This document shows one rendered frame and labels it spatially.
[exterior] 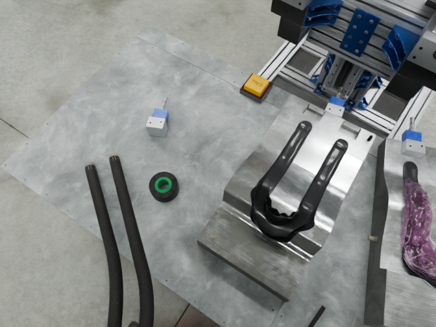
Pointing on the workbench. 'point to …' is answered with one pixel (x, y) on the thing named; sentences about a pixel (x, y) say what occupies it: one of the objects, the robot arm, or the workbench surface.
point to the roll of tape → (164, 178)
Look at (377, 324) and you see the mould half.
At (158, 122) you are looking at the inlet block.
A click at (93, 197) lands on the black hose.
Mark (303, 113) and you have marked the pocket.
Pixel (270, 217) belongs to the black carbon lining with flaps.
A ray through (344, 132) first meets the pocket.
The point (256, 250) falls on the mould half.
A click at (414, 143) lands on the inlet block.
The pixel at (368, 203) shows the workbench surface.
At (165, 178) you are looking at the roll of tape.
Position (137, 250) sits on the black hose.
